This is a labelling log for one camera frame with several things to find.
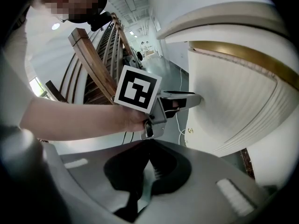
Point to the round recessed ceiling light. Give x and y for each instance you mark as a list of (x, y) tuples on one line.
[(55, 26)]

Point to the large window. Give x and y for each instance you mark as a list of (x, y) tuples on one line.
[(37, 85)]

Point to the person's head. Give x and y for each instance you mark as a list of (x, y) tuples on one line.
[(70, 3)]

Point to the dark wooden staircase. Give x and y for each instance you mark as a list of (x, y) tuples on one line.
[(109, 45)]

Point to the person's white shirt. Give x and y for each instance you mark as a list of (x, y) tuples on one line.
[(14, 66)]

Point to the black round chair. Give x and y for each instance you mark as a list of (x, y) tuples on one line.
[(139, 56)]

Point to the brown wooden newel post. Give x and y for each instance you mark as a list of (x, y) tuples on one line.
[(93, 62)]

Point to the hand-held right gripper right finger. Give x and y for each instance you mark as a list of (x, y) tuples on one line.
[(198, 171)]

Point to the person's left forearm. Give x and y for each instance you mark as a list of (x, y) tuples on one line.
[(70, 118)]

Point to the white oval table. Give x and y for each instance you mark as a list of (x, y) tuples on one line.
[(233, 106)]

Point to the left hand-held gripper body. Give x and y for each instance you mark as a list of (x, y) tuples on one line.
[(137, 88)]

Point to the person's left hand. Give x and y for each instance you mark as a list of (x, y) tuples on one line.
[(134, 121)]

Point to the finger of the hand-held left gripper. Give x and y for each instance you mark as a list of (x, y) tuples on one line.
[(194, 100), (180, 92)]

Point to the black head-mounted camera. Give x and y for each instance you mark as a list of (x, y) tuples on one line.
[(99, 21)]

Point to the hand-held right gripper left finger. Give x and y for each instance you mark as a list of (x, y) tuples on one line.
[(93, 171)]

